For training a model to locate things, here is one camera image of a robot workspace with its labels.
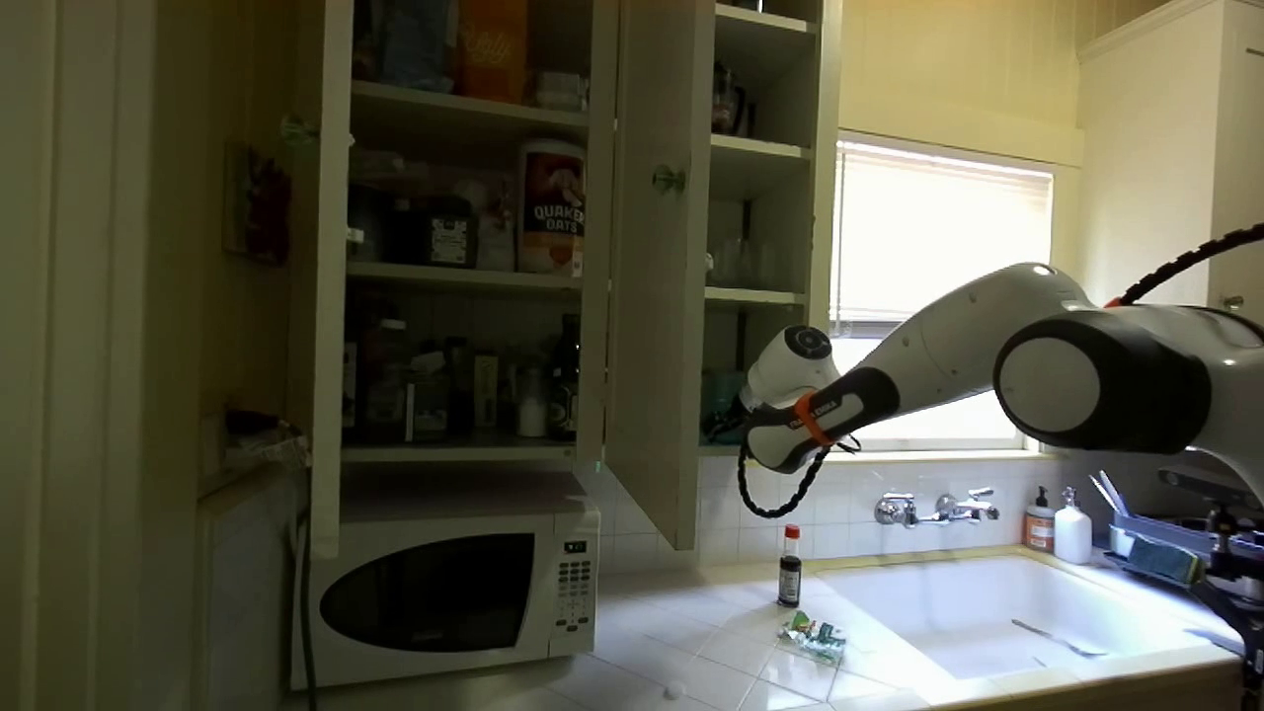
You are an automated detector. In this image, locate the white kitchen sink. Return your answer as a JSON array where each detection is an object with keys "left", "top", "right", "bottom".
[{"left": 817, "top": 552, "right": 1241, "bottom": 686}]

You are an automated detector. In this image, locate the black coiled robot cable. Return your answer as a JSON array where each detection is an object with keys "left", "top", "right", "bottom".
[{"left": 730, "top": 418, "right": 864, "bottom": 523}]

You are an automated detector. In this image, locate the white soap dispenser bottle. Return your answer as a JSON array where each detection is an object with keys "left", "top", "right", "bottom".
[{"left": 1055, "top": 492, "right": 1096, "bottom": 564}]

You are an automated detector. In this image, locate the crumpled clear plastic wrapper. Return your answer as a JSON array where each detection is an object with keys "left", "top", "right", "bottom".
[{"left": 780, "top": 613, "right": 846, "bottom": 659}]

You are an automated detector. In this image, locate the window with white blind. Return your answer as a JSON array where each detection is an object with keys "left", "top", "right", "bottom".
[{"left": 825, "top": 131, "right": 1061, "bottom": 464}]

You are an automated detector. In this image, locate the brown soap bottle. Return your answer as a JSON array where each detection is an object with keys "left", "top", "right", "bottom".
[{"left": 1024, "top": 486, "right": 1055, "bottom": 552}]

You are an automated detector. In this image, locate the white wall cupboard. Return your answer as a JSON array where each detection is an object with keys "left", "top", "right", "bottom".
[{"left": 306, "top": 0, "right": 841, "bottom": 559}]

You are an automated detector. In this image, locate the open white cupboard door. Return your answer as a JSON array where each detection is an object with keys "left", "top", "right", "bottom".
[{"left": 605, "top": 0, "right": 716, "bottom": 548}]

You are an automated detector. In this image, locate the blue dish rack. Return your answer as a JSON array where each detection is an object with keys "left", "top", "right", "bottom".
[{"left": 1111, "top": 514, "right": 1208, "bottom": 590}]

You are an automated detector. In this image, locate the chrome wall faucet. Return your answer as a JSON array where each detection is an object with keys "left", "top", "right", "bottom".
[{"left": 872, "top": 486, "right": 1001, "bottom": 526}]

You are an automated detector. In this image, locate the white microwave oven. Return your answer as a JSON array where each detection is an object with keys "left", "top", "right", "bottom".
[{"left": 290, "top": 510, "right": 596, "bottom": 693}]

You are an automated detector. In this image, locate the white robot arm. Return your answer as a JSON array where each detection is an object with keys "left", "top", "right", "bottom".
[{"left": 745, "top": 263, "right": 1264, "bottom": 500}]

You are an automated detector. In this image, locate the orange box top shelf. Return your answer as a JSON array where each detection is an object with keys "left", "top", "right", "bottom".
[{"left": 459, "top": 0, "right": 530, "bottom": 105}]

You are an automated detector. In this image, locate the black microwave power cable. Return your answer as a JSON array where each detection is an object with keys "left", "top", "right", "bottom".
[{"left": 286, "top": 505, "right": 325, "bottom": 711}]

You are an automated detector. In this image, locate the soy sauce bottle red cap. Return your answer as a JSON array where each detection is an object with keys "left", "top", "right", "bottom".
[{"left": 780, "top": 526, "right": 802, "bottom": 607}]

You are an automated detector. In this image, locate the oats canister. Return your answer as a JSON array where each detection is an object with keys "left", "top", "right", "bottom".
[{"left": 518, "top": 139, "right": 584, "bottom": 273}]

